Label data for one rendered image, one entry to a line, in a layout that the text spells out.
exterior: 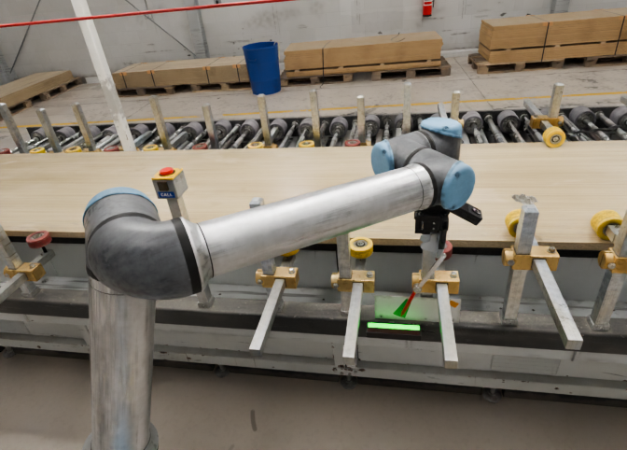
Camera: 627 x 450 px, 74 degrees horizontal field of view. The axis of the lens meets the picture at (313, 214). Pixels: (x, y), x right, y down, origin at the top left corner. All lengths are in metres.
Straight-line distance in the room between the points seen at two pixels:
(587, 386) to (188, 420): 1.69
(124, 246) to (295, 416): 1.56
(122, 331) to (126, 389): 0.13
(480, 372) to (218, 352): 1.18
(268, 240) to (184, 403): 1.67
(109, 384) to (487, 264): 1.20
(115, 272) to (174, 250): 0.09
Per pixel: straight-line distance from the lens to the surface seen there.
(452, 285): 1.33
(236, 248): 0.62
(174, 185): 1.28
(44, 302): 1.94
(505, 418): 2.12
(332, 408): 2.07
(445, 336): 1.17
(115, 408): 0.94
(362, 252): 1.36
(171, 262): 0.60
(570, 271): 1.66
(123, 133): 2.56
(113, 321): 0.80
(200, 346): 2.19
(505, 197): 1.71
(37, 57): 10.59
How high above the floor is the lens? 1.71
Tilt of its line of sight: 31 degrees down
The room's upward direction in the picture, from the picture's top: 6 degrees counter-clockwise
